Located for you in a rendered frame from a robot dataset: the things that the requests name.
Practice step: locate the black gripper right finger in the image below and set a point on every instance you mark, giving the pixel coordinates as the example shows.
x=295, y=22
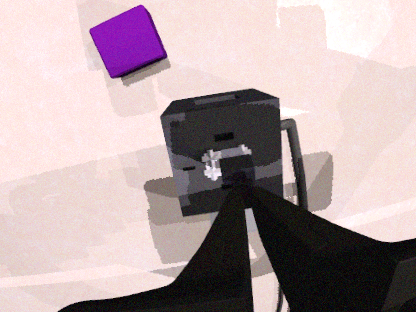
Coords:
x=323, y=267

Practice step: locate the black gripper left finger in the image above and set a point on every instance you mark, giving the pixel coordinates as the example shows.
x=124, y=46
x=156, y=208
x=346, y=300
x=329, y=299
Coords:
x=217, y=279

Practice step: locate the purple cube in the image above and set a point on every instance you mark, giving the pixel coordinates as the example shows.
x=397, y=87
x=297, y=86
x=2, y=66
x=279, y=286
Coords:
x=128, y=42

